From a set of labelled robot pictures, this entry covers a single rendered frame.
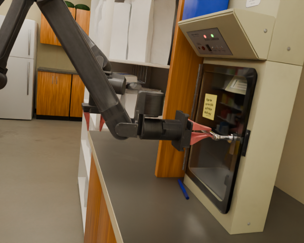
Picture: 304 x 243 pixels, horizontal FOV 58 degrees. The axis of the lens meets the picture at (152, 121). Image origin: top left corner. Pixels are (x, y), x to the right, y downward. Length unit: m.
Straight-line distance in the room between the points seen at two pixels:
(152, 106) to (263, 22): 0.32
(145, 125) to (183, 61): 0.39
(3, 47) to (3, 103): 4.45
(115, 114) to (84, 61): 0.14
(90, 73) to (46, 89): 4.96
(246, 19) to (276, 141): 0.32
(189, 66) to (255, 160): 0.43
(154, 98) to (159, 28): 1.39
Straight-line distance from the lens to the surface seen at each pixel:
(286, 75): 0.77
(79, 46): 0.69
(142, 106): 0.70
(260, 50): 0.71
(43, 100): 5.67
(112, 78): 1.00
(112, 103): 0.68
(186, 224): 0.83
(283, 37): 0.75
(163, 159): 1.07
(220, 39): 0.78
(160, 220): 0.83
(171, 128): 0.72
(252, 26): 0.70
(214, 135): 0.75
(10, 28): 1.22
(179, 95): 1.02
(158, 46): 2.05
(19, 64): 5.50
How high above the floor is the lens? 1.37
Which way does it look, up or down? 12 degrees down
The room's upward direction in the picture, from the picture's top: 8 degrees clockwise
